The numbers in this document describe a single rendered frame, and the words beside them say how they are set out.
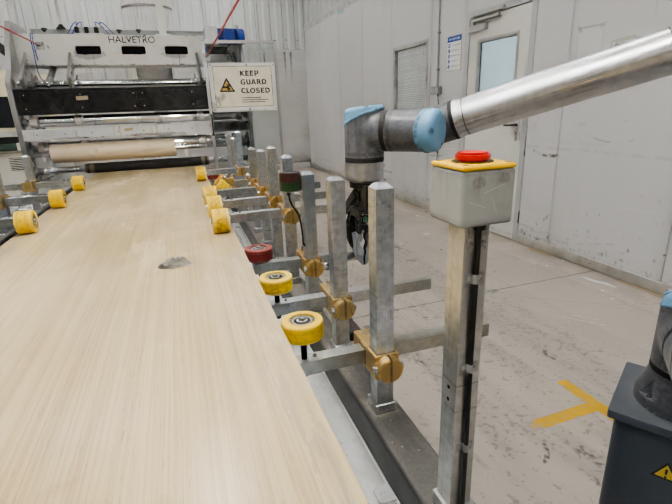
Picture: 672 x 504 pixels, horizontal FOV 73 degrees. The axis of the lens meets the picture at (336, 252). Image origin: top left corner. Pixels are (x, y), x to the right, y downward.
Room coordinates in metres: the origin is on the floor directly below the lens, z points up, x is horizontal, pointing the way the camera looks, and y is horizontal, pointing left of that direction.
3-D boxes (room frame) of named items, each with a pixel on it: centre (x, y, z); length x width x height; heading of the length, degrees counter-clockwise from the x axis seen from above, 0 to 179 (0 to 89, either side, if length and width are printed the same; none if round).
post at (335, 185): (1.02, 0.00, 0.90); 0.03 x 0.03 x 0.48; 18
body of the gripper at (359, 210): (1.05, -0.08, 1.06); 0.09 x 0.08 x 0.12; 18
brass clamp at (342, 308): (1.04, 0.00, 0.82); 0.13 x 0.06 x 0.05; 18
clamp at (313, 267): (1.28, 0.08, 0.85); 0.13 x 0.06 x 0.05; 18
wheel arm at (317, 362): (0.83, -0.12, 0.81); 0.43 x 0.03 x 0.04; 108
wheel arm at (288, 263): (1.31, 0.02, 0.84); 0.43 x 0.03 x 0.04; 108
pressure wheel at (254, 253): (1.25, 0.22, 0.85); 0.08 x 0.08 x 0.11
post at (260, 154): (1.97, 0.31, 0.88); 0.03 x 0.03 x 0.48; 18
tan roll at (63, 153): (3.32, 1.33, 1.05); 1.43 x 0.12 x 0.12; 108
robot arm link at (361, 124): (1.06, -0.08, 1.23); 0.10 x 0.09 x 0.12; 63
